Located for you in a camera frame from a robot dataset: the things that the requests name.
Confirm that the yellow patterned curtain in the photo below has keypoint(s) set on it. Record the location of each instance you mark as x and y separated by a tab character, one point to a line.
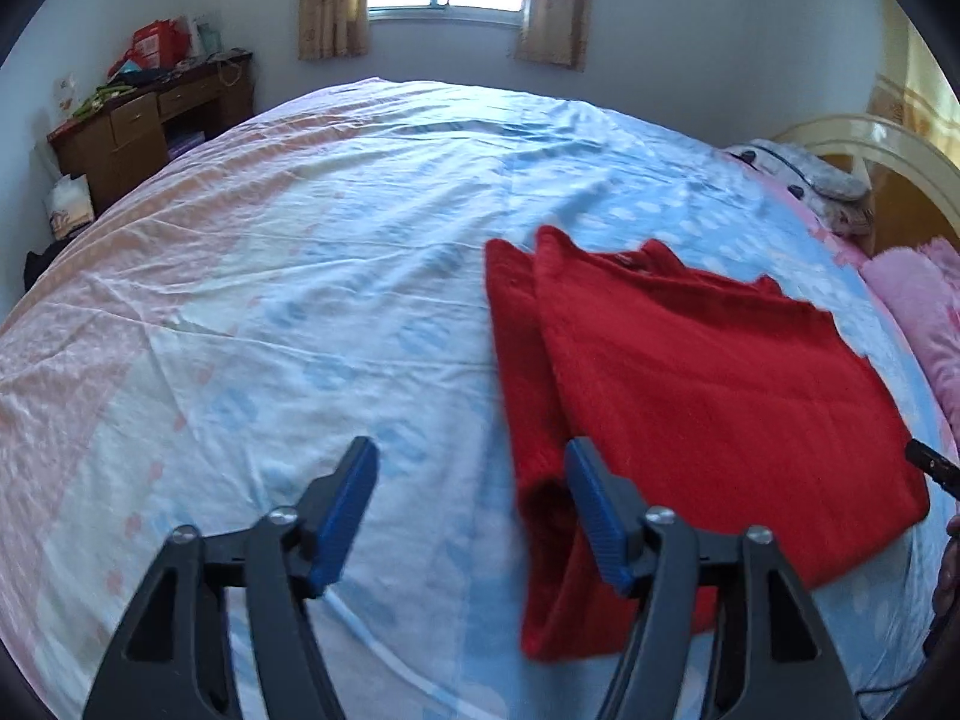
922	90

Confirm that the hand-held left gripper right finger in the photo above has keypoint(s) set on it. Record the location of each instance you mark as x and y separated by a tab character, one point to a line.
600	525

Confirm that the person's right hand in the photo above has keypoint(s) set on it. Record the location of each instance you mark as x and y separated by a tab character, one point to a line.
951	562

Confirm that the pink pillow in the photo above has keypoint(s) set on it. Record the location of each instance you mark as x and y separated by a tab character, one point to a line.
926	315

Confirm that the red gift box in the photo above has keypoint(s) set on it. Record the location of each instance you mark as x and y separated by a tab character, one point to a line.
159	45

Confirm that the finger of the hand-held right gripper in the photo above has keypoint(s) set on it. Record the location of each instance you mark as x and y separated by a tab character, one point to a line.
930	463

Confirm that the white plastic bag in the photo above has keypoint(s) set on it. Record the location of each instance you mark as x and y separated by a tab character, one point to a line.
204	34

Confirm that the beige patterned curtain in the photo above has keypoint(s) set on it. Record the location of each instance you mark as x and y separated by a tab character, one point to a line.
555	7
330	0

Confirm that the red embroidered sweater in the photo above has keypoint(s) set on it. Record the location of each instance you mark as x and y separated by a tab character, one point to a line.
712	390

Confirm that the brown wooden desk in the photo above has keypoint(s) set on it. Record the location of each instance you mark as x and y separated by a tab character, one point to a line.
135	142

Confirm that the bed with printed sheet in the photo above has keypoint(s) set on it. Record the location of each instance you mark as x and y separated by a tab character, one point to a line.
300	277

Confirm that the green yellow cloth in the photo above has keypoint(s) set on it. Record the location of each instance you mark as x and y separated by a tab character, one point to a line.
101	99

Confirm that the cream wooden headboard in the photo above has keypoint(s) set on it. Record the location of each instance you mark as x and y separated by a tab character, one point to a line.
900	139

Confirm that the white bag with black print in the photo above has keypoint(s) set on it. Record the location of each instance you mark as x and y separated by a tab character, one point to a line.
69	206

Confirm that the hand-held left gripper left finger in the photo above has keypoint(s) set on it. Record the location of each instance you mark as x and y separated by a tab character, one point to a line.
341	517

